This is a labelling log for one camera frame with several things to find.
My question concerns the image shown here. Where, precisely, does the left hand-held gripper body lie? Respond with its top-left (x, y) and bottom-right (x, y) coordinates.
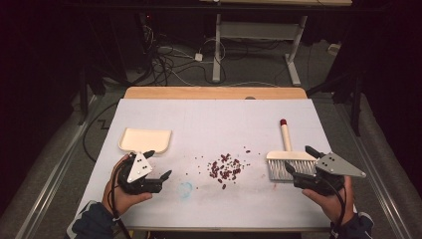
top-left (116, 151), bottom-right (164, 196)

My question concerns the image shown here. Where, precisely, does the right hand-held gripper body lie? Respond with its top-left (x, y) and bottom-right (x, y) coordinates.
top-left (293, 151), bottom-right (367, 197)

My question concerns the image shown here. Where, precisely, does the cream hand brush red tip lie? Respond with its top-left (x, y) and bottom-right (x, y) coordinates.
top-left (265, 119), bottom-right (318, 182)

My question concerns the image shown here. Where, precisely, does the cream plastic dustpan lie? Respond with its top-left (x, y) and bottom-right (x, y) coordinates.
top-left (117, 126), bottom-right (173, 155)

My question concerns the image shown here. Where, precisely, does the person's left hand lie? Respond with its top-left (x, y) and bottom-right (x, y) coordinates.
top-left (101, 152), bottom-right (154, 217)

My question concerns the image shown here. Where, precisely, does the person's right hand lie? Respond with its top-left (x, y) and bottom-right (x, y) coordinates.
top-left (301, 174), bottom-right (355, 227)

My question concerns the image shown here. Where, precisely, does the pile of red beans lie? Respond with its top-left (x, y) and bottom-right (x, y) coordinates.
top-left (183, 145), bottom-right (253, 191)

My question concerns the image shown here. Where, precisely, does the black metal stand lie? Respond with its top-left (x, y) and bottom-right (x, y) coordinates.
top-left (77, 63), bottom-right (107, 127)
top-left (306, 71), bottom-right (365, 137)

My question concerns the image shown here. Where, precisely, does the white table mat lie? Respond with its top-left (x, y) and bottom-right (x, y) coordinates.
top-left (75, 98), bottom-right (336, 231)

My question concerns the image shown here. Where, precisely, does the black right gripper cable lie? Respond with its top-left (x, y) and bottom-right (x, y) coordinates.
top-left (317, 177), bottom-right (348, 239)

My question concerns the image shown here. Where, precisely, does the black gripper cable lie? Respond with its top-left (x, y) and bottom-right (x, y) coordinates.
top-left (108, 158), bottom-right (133, 239)
top-left (317, 177), bottom-right (348, 239)

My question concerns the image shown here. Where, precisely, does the metal floor rail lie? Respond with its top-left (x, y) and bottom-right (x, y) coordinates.
top-left (14, 94), bottom-right (103, 239)
top-left (333, 99), bottom-right (415, 239)

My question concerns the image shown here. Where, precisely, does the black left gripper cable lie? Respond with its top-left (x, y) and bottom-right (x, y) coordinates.
top-left (108, 158), bottom-right (133, 239)

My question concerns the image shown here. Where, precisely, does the black floor cable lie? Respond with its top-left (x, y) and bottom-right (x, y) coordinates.
top-left (82, 101), bottom-right (119, 164)

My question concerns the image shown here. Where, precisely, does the tangle of floor cables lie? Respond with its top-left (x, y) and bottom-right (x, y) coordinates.
top-left (140, 13), bottom-right (230, 88)

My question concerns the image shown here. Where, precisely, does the white metal desk frame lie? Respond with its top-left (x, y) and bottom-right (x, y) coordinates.
top-left (198, 0), bottom-right (353, 88)

